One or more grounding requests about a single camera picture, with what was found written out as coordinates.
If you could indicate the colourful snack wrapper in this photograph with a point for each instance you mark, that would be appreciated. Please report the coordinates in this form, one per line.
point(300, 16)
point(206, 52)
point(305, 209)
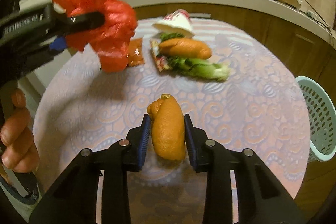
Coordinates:
point(159, 59)

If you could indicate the light blue trash basket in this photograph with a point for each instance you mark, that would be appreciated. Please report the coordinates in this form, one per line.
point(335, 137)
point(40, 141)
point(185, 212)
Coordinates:
point(321, 112)

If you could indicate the red plastic bag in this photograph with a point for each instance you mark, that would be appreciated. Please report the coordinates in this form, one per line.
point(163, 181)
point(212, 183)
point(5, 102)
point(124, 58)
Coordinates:
point(111, 40)

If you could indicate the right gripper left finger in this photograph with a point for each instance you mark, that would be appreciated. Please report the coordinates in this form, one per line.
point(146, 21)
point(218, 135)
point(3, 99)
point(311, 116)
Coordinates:
point(73, 195)

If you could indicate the wooden kitchen cabinets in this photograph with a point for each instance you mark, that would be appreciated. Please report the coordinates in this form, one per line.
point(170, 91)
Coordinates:
point(288, 40)

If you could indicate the green lettuce leaf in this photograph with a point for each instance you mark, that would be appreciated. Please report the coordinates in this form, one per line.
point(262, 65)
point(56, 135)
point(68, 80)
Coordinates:
point(193, 67)

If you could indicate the person's left hand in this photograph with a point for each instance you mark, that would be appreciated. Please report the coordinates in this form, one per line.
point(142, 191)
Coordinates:
point(21, 154)

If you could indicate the orange peel piece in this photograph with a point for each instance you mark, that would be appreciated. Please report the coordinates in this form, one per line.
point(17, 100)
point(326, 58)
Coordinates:
point(168, 129)

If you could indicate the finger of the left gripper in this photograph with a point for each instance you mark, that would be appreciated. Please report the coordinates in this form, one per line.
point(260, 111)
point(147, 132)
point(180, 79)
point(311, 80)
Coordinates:
point(58, 45)
point(65, 25)

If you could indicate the paper instant noodle cup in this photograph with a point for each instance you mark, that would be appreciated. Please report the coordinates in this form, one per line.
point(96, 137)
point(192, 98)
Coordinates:
point(178, 21)

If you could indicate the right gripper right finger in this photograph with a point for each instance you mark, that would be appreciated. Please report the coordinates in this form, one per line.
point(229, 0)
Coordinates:
point(261, 197)

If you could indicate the orange carrot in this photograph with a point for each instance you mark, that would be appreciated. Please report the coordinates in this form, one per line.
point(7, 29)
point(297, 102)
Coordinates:
point(185, 47)

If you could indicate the orange snack packet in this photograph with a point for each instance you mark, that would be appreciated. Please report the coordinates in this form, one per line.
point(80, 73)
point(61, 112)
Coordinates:
point(135, 56)

